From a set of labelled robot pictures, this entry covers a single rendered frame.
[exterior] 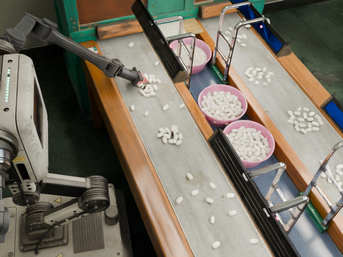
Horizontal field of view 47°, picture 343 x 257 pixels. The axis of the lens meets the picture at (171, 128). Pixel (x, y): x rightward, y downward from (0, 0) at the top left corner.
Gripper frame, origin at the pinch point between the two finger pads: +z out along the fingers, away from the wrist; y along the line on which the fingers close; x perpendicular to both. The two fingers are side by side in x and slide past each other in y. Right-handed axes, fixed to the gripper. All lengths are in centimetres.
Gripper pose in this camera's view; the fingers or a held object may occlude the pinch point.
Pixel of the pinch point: (146, 80)
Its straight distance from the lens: 225.4
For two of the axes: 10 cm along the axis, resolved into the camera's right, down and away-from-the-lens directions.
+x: -6.2, 6.6, 4.4
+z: 6.9, 1.8, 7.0
